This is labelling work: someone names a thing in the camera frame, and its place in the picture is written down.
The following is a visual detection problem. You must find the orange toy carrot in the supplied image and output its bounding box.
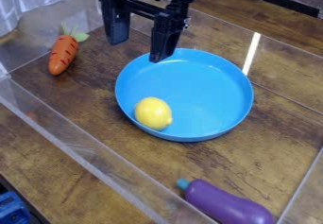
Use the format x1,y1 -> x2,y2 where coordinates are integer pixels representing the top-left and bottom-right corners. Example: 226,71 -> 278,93
48,24 -> 90,76

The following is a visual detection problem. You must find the yellow toy lemon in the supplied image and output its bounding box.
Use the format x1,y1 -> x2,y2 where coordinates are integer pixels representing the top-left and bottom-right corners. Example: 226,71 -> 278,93
135,97 -> 174,130

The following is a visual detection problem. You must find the blue round tray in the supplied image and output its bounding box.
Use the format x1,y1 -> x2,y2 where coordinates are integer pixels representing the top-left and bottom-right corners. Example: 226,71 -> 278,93
115,48 -> 254,143

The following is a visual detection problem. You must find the clear acrylic enclosure wall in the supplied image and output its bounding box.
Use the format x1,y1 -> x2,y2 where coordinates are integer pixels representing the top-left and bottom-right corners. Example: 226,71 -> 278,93
0,0 -> 323,224

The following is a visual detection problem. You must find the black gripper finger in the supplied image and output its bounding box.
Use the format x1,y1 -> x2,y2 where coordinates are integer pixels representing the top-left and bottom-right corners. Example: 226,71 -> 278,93
102,0 -> 130,44
150,12 -> 187,62

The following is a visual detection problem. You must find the black baseboard strip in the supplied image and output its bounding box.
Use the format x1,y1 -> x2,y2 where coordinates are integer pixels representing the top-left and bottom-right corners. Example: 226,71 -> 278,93
263,0 -> 319,18

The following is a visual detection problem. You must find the blue plastic crate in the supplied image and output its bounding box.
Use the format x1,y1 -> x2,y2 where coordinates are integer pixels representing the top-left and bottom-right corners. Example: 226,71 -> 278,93
0,191 -> 32,224

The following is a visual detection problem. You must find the purple toy eggplant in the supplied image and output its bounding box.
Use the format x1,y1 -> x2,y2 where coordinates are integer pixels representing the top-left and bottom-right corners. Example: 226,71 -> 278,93
176,179 -> 275,224

